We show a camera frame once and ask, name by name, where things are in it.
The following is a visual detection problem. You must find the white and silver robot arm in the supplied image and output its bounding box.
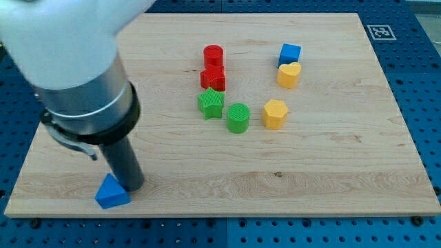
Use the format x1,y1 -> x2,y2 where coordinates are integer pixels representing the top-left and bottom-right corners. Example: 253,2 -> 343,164
1,0 -> 154,192

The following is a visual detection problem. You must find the wooden board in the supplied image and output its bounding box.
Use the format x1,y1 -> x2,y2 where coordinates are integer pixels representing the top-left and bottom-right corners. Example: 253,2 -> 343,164
5,13 -> 440,218

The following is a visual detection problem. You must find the green cylinder block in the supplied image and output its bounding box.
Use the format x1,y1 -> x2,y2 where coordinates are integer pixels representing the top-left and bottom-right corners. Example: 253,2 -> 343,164
227,103 -> 250,134

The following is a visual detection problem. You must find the yellow heart block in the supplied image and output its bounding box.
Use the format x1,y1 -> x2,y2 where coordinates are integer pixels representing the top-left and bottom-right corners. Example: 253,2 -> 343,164
276,62 -> 302,89

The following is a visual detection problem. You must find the yellow hexagon block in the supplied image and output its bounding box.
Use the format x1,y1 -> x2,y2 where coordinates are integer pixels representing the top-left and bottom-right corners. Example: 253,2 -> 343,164
263,99 -> 289,130

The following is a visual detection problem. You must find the white fiducial marker tag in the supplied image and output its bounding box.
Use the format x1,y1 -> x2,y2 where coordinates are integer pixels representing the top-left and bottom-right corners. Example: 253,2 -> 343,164
367,25 -> 396,41

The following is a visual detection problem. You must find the blue cube block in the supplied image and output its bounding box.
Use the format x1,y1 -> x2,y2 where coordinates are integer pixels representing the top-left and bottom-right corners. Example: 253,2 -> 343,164
277,43 -> 301,68

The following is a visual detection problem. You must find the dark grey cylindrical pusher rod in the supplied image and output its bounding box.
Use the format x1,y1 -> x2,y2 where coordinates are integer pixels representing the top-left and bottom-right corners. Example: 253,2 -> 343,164
99,137 -> 144,192

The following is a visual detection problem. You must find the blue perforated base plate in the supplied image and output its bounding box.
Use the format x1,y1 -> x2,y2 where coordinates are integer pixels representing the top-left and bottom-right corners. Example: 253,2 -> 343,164
1,0 -> 440,247

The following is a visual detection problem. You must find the red star block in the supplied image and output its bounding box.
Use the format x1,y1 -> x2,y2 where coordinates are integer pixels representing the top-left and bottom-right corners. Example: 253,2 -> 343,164
200,64 -> 226,92

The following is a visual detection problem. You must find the red cylinder block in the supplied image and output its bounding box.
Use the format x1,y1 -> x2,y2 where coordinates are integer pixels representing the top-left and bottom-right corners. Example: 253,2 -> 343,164
203,44 -> 223,68

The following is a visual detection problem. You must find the green star block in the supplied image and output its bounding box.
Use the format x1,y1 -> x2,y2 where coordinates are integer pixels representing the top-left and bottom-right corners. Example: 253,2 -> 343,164
197,87 -> 225,120

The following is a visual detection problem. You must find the blue triangle block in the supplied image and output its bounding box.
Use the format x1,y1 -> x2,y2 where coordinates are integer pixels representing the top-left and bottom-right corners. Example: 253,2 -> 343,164
94,174 -> 131,209

